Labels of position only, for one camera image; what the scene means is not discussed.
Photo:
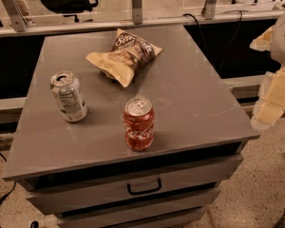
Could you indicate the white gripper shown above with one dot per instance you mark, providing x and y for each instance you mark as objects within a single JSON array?
[{"x": 284, "y": 42}]

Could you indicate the red coke can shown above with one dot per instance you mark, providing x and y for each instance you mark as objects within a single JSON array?
[{"x": 138, "y": 121}]

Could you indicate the white soda can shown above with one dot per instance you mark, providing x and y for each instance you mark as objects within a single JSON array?
[{"x": 66, "y": 90}]

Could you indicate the yellow brown chip bag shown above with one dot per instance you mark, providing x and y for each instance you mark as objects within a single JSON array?
[{"x": 128, "y": 55}]

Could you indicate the grey drawer cabinet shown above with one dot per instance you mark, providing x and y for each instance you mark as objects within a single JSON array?
[{"x": 152, "y": 154}]

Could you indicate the black drawer handle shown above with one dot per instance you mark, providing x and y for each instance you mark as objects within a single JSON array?
[{"x": 144, "y": 187}]

